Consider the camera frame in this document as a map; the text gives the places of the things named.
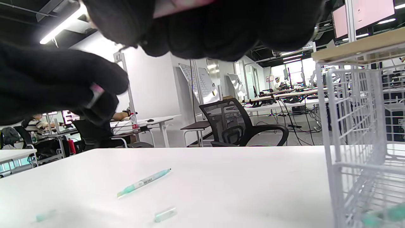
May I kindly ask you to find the person's left hand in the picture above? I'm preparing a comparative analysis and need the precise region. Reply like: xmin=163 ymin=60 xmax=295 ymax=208
xmin=0 ymin=41 xmax=129 ymax=127

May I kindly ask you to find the person's right hand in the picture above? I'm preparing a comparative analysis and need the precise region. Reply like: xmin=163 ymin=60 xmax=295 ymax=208
xmin=83 ymin=0 xmax=326 ymax=62

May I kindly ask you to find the pink highlighter cap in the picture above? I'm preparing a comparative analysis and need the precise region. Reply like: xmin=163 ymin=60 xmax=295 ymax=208
xmin=87 ymin=83 xmax=105 ymax=110

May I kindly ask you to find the pink double-ended highlighter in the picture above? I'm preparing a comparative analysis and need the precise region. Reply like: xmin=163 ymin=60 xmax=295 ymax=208
xmin=153 ymin=0 xmax=216 ymax=18

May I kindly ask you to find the teal double-ended highlighter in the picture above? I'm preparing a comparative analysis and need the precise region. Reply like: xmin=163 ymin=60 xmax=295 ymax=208
xmin=116 ymin=168 xmax=172 ymax=199
xmin=362 ymin=203 xmax=405 ymax=228

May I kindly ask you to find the white wire basket wooden top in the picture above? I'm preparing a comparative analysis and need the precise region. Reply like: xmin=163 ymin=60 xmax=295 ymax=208
xmin=312 ymin=27 xmax=405 ymax=228

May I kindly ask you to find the computer monitor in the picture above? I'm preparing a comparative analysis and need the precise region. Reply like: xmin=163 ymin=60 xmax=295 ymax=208
xmin=61 ymin=110 xmax=80 ymax=124

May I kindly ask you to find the group of ceiling lights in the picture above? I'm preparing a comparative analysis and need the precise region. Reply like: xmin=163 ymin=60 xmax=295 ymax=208
xmin=40 ymin=3 xmax=405 ymax=64

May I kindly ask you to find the black backpack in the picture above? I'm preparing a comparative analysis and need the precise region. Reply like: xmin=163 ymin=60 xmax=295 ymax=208
xmin=1 ymin=127 xmax=20 ymax=147

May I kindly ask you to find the tilted whiteboard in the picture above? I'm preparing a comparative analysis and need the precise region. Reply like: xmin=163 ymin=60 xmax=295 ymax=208
xmin=178 ymin=63 xmax=219 ymax=104

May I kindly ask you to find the white side table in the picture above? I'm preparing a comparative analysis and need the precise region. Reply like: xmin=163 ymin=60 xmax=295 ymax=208
xmin=0 ymin=149 xmax=38 ymax=167

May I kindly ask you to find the long white office desk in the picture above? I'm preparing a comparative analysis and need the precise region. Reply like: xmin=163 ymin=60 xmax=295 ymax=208
xmin=242 ymin=87 xmax=329 ymax=116

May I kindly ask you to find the white framed partition panel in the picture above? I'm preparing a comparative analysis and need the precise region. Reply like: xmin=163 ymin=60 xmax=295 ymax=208
xmin=113 ymin=51 xmax=141 ymax=143

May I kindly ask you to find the black mesh office chair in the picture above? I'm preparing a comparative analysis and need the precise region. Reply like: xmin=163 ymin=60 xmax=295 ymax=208
xmin=199 ymin=98 xmax=290 ymax=147

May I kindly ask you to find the white cart with brown top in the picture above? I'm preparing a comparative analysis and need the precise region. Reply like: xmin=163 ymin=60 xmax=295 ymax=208
xmin=180 ymin=121 xmax=211 ymax=148

